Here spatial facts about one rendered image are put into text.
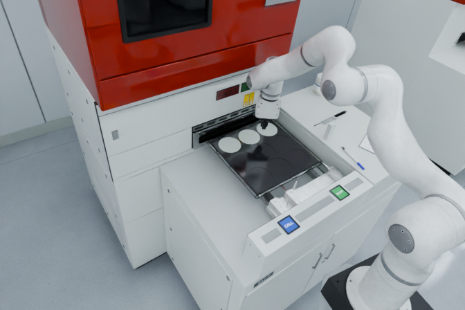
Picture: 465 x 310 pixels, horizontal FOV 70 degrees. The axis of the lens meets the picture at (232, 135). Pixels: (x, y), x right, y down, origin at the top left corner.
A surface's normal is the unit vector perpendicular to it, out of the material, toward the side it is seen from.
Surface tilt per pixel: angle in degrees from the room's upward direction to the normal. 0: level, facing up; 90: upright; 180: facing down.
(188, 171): 0
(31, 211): 0
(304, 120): 0
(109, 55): 90
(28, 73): 90
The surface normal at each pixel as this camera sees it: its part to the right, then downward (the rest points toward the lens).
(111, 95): 0.58, 0.59
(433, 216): 0.15, -0.66
